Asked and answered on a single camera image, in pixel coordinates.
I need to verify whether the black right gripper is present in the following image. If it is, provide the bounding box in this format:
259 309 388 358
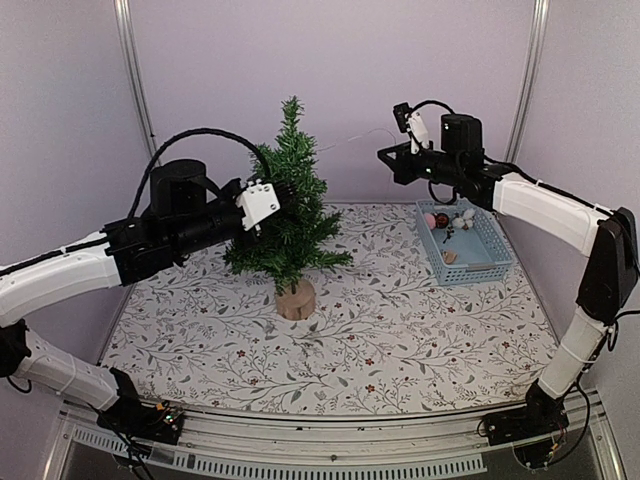
377 142 462 187

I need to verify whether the thin fairy light string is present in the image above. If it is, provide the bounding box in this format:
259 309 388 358
314 128 399 154

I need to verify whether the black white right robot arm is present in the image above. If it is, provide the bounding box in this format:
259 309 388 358
378 103 639 436

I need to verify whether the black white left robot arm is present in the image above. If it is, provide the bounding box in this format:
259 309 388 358
1 159 296 434

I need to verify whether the small green christmas tree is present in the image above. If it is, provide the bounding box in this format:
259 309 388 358
224 96 353 295

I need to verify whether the wooden tree stump base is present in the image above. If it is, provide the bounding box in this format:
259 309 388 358
276 278 316 321

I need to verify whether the pink pompom ornament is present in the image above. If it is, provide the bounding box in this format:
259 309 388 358
424 213 436 230

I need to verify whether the dark red bauble ornament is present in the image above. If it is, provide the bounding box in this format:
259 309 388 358
434 213 450 229

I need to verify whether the white cotton ornament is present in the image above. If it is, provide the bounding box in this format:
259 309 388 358
451 208 476 230

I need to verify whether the light blue plastic basket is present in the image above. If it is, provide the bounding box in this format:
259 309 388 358
415 199 513 286

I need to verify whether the beige wooden ornament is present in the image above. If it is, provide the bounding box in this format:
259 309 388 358
442 250 458 265

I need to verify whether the floral patterned table mat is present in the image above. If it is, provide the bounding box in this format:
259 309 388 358
103 204 556 416

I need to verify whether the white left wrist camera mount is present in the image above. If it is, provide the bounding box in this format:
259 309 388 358
235 180 281 232

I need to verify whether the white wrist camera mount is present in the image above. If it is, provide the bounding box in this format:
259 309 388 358
393 102 433 154
235 180 281 232

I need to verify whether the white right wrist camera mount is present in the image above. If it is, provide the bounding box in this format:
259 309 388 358
393 102 433 154

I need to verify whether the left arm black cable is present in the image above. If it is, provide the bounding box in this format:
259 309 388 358
127 128 274 221

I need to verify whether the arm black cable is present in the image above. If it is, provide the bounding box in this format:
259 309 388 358
127 128 274 221
409 99 616 221

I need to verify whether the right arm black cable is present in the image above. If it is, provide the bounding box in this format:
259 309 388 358
409 99 616 221

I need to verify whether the right aluminium corner post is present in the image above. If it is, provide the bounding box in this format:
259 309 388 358
504 0 550 163

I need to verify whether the aluminium corner post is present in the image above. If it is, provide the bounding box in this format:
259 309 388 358
504 0 550 163
113 0 157 157

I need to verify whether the left aluminium corner post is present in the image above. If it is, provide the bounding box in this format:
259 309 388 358
113 0 157 157

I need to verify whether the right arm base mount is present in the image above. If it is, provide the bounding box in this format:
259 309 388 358
476 375 591 470

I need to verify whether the front aluminium rail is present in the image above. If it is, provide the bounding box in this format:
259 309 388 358
43 390 630 479

